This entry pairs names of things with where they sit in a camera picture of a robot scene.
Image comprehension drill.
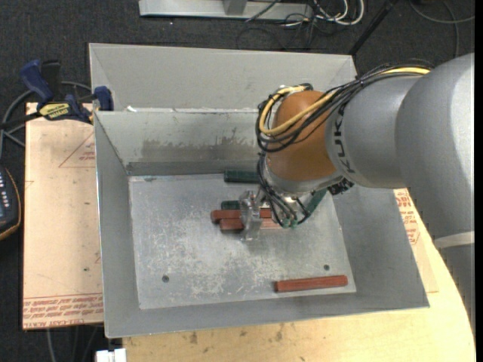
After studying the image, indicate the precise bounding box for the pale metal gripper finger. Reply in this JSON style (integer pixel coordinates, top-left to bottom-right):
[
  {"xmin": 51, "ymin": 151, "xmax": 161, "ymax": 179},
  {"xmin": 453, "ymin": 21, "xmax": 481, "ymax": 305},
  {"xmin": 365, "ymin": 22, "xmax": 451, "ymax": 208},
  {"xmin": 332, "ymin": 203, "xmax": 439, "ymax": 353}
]
[
  {"xmin": 241, "ymin": 210, "xmax": 263, "ymax": 243},
  {"xmin": 239, "ymin": 190, "xmax": 258, "ymax": 222}
]

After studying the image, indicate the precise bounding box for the red-brown flat block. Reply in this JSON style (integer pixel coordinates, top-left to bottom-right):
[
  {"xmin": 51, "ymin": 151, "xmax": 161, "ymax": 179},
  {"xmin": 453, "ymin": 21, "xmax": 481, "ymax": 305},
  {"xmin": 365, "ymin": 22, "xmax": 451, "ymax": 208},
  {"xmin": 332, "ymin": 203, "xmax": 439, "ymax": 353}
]
[
  {"xmin": 219, "ymin": 217, "xmax": 283, "ymax": 234},
  {"xmin": 273, "ymin": 275, "xmax": 349, "ymax": 293},
  {"xmin": 210, "ymin": 209, "xmax": 273, "ymax": 225}
]

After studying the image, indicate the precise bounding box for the grey metal bin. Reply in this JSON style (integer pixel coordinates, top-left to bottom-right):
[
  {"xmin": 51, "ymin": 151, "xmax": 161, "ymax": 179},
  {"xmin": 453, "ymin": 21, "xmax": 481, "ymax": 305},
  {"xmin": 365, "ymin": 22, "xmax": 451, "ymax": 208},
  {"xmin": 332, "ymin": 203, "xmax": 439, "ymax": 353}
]
[{"xmin": 88, "ymin": 42, "xmax": 431, "ymax": 339}]

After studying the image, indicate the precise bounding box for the brown cardboard board, red print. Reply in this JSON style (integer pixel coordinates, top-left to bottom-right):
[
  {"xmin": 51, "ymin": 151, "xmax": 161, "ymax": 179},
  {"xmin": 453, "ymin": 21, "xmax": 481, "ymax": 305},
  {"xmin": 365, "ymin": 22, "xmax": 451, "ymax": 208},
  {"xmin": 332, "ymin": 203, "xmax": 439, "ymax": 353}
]
[{"xmin": 22, "ymin": 102, "xmax": 441, "ymax": 331}]

